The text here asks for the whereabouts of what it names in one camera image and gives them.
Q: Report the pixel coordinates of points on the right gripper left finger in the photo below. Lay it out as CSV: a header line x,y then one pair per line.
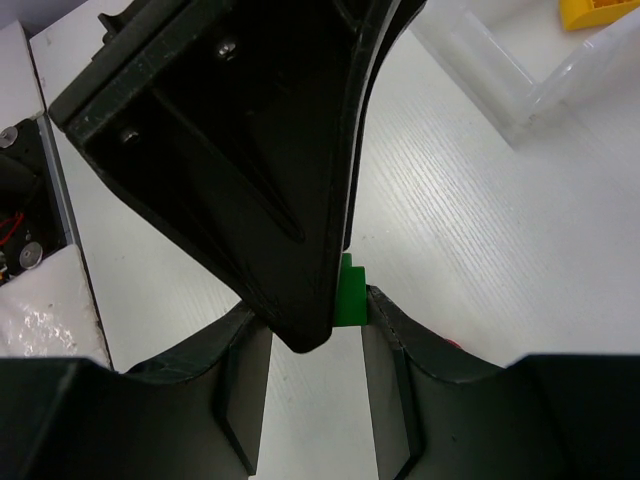
x,y
204,412

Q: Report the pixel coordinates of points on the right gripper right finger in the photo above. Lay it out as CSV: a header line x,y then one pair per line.
x,y
398,351

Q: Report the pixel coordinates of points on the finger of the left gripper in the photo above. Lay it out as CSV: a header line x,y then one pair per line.
x,y
235,128

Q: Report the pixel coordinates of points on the green lego brick stack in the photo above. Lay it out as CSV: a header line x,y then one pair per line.
x,y
351,299

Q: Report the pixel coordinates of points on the yellow black striped lego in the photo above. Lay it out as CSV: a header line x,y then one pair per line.
x,y
582,14

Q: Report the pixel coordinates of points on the clear plastic sorting tray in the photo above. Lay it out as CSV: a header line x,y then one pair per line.
x,y
520,67

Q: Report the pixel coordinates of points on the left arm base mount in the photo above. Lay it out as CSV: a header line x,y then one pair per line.
x,y
31,225

